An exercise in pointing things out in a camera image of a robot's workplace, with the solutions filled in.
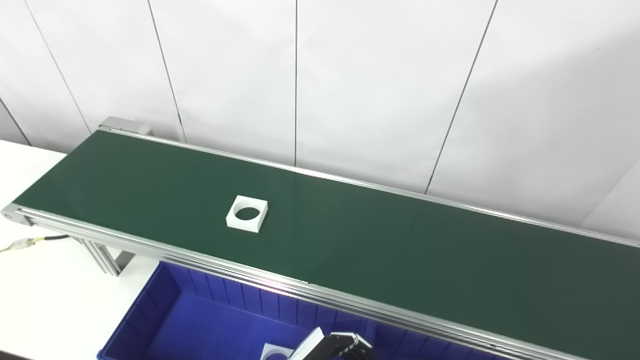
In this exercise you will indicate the grey conveyor end housing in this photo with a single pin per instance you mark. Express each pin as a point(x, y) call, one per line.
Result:
point(125, 124)

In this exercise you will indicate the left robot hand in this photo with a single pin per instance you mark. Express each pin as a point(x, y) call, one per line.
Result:
point(345, 347)

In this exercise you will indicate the aluminium conveyor leg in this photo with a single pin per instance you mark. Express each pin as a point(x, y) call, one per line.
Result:
point(107, 260)

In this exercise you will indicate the blue plastic bin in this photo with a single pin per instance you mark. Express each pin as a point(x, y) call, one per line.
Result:
point(200, 325)
point(430, 350)

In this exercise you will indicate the green conveyor belt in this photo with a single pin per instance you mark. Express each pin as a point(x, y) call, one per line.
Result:
point(400, 250)
point(150, 248)

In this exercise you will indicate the white square part round hole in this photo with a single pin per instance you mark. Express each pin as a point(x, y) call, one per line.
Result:
point(232, 220)
point(272, 350)

